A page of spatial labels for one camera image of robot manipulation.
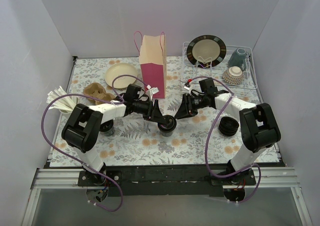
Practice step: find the white wire dish rack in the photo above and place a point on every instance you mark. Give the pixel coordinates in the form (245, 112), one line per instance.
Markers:
(249, 82)

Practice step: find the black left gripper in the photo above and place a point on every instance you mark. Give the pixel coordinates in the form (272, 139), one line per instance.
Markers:
(152, 110)

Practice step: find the floral patterned table mat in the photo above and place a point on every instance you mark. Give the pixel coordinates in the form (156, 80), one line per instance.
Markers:
(139, 142)

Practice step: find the brown cardboard cup carrier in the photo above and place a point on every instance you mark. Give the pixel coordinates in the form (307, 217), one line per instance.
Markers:
(96, 90)

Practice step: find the cream round plate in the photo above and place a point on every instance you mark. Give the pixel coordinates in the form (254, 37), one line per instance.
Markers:
(121, 75)

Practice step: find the stack of black lids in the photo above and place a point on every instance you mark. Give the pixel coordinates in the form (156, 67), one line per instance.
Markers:
(228, 126)

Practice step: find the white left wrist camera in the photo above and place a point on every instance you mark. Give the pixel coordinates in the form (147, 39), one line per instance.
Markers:
(151, 91)

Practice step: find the pink paper gift bag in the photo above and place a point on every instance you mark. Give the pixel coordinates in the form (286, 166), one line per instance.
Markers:
(153, 62)

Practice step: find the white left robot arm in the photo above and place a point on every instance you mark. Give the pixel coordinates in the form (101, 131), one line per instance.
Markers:
(86, 123)

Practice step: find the patterned ceramic bowl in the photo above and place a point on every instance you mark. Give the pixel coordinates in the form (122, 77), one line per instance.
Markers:
(233, 75)

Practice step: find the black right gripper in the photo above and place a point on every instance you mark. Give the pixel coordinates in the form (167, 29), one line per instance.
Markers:
(187, 105)

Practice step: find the stack of black cups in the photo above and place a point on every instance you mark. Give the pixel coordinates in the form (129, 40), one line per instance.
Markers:
(107, 128)

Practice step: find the grey blue mug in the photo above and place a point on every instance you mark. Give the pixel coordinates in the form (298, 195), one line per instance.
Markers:
(238, 58)

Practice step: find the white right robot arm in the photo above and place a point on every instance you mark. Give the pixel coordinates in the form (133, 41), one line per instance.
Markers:
(259, 129)

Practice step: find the dark rimmed dinner plate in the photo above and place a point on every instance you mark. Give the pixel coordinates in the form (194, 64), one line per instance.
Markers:
(206, 51)

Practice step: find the white straw holder cup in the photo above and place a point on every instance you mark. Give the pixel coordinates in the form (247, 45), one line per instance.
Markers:
(66, 113)

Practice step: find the black printed coffee cup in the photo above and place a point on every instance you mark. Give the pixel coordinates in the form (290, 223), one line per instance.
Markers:
(166, 133)

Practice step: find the black table edge rail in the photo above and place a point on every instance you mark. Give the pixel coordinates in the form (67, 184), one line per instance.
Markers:
(162, 180)

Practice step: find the black plastic cup lid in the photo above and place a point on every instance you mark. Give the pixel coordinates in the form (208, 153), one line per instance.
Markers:
(169, 125)

